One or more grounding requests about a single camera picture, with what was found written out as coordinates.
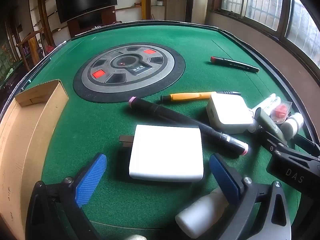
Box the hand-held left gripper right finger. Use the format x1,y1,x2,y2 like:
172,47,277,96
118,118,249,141
209,154,293,240

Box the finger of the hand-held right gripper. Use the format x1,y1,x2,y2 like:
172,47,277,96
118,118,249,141
259,127,320,165
295,135,320,155

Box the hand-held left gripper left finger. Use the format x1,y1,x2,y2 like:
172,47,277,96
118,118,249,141
25,152,108,240

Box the olive green tube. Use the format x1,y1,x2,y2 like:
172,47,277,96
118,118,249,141
254,107,284,143

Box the white marker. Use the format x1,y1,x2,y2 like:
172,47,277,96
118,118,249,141
250,93,276,115
260,96,282,117

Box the white plastic bottle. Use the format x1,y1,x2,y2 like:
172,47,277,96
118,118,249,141
175,187,233,239

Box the white square charger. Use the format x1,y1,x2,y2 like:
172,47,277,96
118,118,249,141
206,94,254,134

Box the large white power adapter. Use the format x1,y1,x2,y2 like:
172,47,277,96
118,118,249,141
119,124,204,182

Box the brown cardboard box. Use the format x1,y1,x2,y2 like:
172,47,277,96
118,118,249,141
0,79,70,240

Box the black marker with pink caps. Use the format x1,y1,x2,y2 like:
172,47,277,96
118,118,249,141
128,96,249,155

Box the yellow pen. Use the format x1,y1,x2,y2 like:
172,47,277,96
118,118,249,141
160,91,242,103

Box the black marker with red cap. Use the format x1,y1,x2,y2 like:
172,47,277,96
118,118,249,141
210,56,260,73

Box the small white bottle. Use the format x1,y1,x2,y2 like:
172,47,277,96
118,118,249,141
281,119,299,140
287,112,304,130

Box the clear small box red content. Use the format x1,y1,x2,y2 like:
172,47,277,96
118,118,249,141
271,101,293,124

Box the round grey table centre panel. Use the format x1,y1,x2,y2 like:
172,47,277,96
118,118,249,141
73,42,186,103

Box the wooden chair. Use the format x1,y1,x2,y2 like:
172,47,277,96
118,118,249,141
16,30,48,68

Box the dark wooden television cabinet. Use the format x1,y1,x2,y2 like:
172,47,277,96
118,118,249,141
67,10,117,38

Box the black flat television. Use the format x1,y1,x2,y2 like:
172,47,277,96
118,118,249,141
55,0,118,24

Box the window with metal frame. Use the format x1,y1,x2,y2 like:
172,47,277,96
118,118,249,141
212,0,320,63

